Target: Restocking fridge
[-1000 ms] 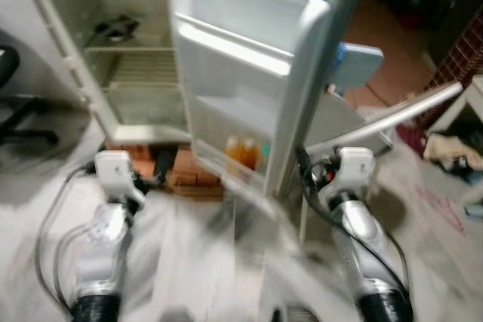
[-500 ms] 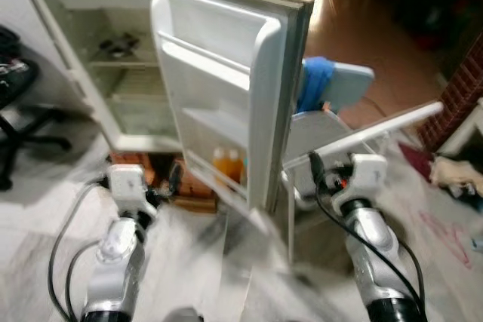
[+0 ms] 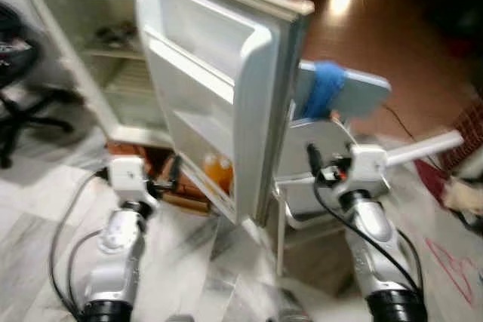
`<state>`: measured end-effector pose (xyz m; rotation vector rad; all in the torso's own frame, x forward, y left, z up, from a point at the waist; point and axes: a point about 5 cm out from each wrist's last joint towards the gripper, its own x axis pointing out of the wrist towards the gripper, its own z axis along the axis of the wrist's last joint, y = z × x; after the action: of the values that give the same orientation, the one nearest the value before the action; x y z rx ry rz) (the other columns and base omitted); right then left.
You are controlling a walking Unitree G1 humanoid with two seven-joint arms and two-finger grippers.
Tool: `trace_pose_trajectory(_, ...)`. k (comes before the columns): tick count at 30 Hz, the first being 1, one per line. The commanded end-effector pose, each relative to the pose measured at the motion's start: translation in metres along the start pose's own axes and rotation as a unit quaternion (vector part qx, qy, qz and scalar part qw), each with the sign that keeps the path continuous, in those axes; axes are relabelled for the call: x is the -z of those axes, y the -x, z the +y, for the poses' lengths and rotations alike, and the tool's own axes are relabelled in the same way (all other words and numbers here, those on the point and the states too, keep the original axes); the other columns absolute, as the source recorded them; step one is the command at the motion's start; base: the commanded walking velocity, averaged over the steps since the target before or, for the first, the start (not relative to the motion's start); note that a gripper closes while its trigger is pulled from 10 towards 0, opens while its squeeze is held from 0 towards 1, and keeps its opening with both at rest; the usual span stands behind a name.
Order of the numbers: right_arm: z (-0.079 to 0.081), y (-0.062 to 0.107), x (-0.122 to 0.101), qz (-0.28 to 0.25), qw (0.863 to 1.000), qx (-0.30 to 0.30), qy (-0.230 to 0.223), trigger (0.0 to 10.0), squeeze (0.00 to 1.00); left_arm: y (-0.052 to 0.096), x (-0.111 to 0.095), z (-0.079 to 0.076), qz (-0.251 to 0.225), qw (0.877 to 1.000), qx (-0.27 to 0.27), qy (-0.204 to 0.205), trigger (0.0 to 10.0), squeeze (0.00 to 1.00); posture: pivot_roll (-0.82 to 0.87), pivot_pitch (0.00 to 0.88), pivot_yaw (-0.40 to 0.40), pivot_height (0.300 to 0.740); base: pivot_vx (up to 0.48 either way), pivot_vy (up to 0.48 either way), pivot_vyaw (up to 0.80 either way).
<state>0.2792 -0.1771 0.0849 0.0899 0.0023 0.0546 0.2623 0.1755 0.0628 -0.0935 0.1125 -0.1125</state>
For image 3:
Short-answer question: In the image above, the beige cloth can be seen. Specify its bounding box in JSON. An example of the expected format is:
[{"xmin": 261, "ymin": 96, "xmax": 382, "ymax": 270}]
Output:
[{"xmin": 444, "ymin": 179, "xmax": 483, "ymax": 217}]

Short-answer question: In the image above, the black office chair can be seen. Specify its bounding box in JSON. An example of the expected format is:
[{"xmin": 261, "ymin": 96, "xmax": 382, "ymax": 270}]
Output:
[{"xmin": 0, "ymin": 2, "xmax": 76, "ymax": 170}]

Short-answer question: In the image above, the white fridge cabinet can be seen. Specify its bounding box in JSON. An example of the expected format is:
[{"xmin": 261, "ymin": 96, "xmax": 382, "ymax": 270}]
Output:
[{"xmin": 6, "ymin": 0, "xmax": 178, "ymax": 149}]

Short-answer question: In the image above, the dark red rag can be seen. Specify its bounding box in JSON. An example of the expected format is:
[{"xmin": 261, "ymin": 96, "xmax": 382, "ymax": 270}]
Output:
[{"xmin": 414, "ymin": 160, "xmax": 454, "ymax": 202}]

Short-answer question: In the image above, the white fridge door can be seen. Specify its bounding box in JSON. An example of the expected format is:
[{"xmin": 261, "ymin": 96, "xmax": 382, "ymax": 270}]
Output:
[{"xmin": 136, "ymin": 0, "xmax": 315, "ymax": 226}]

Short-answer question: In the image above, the blue cloth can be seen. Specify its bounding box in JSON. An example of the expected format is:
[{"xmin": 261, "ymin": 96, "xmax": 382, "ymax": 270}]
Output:
[{"xmin": 302, "ymin": 60, "xmax": 346, "ymax": 121}]

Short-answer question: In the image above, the short black left arm cable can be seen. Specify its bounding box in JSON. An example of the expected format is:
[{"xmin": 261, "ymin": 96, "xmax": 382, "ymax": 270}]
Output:
[{"xmin": 66, "ymin": 230, "xmax": 103, "ymax": 308}]

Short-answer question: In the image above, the long black left arm cable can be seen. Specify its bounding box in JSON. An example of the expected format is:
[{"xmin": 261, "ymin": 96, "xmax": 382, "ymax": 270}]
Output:
[{"xmin": 49, "ymin": 171, "xmax": 110, "ymax": 315}]

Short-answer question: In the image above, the orange juice bottle white cap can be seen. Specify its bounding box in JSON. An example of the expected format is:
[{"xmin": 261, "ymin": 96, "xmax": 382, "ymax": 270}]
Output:
[{"xmin": 202, "ymin": 152, "xmax": 235, "ymax": 195}]

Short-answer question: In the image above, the short black arm cable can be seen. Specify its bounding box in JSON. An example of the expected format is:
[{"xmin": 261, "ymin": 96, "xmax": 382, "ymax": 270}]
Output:
[
  {"xmin": 396, "ymin": 228, "xmax": 425, "ymax": 293},
  {"xmin": 66, "ymin": 230, "xmax": 103, "ymax": 308}
]

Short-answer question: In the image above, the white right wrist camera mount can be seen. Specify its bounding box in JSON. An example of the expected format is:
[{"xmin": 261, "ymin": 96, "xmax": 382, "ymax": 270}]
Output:
[{"xmin": 349, "ymin": 145, "xmax": 389, "ymax": 193}]

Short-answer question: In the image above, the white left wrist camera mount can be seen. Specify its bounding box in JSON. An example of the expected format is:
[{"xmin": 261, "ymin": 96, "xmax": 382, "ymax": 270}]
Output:
[{"xmin": 107, "ymin": 156, "xmax": 155, "ymax": 202}]

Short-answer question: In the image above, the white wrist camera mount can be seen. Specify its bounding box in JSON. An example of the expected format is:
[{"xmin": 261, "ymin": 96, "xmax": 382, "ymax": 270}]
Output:
[
  {"xmin": 107, "ymin": 156, "xmax": 155, "ymax": 202},
  {"xmin": 349, "ymin": 145, "xmax": 389, "ymax": 193}
]

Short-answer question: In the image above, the short black right arm cable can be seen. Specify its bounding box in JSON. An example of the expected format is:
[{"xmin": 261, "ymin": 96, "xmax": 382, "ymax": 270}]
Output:
[{"xmin": 396, "ymin": 228, "xmax": 425, "ymax": 293}]

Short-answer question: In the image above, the white tube handle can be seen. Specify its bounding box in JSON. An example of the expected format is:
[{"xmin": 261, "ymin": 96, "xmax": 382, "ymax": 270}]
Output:
[{"xmin": 381, "ymin": 130, "xmax": 465, "ymax": 168}]

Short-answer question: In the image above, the pale grey plastic chair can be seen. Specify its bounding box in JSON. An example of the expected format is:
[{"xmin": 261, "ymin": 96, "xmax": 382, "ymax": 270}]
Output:
[{"xmin": 272, "ymin": 60, "xmax": 393, "ymax": 278}]

